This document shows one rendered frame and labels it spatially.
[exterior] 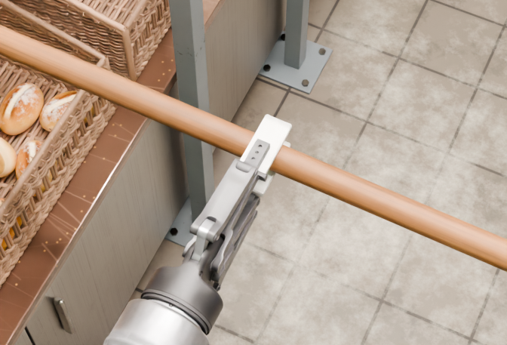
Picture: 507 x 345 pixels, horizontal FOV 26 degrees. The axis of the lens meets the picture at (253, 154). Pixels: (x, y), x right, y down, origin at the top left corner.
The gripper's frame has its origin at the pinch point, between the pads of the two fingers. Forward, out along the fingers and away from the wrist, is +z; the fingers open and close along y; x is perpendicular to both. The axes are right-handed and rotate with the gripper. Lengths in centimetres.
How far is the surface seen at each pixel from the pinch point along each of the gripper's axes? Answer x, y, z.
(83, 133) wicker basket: -42, 54, 19
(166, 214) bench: -36, 100, 32
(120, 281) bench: -36, 96, 13
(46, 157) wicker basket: -42, 48, 10
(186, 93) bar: -33, 63, 39
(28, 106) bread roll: -53, 55, 20
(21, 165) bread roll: -47, 54, 10
